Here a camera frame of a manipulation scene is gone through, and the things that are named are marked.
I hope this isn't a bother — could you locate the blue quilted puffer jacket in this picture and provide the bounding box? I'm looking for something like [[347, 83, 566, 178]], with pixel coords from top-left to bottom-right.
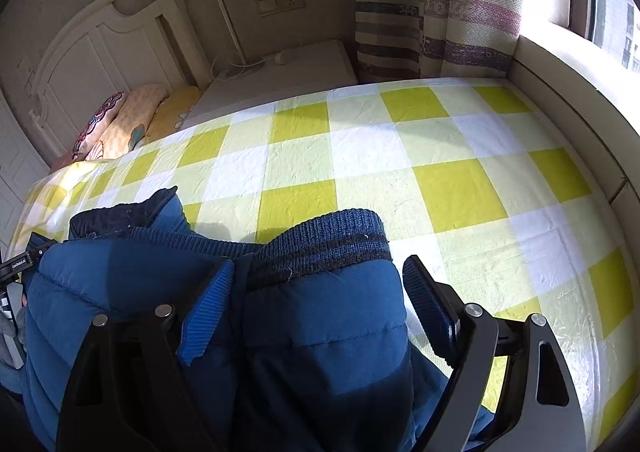
[[21, 189, 447, 451]]

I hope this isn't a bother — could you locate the white wardrobe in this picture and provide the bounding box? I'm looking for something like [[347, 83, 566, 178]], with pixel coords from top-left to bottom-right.
[[0, 96, 50, 258]]

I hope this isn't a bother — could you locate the colourful floral pillow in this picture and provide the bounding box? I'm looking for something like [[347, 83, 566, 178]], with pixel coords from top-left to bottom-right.
[[51, 91, 128, 173]]

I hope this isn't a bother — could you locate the yellow checked bed cover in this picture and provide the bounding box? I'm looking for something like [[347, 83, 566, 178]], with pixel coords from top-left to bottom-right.
[[3, 79, 638, 448]]

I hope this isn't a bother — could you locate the beige pillow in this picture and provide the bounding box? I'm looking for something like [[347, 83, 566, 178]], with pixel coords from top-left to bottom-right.
[[86, 83, 168, 160]]

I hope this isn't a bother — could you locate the yellow pillow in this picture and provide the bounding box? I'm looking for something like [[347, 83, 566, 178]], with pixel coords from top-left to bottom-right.
[[136, 86, 202, 149]]

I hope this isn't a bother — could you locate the white wooden headboard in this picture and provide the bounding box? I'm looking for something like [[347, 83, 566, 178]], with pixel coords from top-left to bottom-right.
[[29, 0, 212, 158]]

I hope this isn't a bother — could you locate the white bedside table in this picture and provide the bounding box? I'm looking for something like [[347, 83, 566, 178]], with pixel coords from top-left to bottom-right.
[[182, 40, 357, 130]]

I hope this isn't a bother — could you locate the thin white lamp pole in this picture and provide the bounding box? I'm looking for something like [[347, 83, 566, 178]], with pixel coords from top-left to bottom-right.
[[215, 0, 266, 81]]

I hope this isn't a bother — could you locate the white charger on table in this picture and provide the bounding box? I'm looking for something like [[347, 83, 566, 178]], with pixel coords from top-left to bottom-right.
[[273, 48, 296, 66]]

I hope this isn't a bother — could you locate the wall power socket panel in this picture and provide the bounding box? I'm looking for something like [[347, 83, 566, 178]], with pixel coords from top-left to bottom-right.
[[254, 0, 305, 17]]

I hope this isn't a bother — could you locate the window frame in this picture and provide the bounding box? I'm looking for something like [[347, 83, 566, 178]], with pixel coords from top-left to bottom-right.
[[570, 0, 639, 77]]

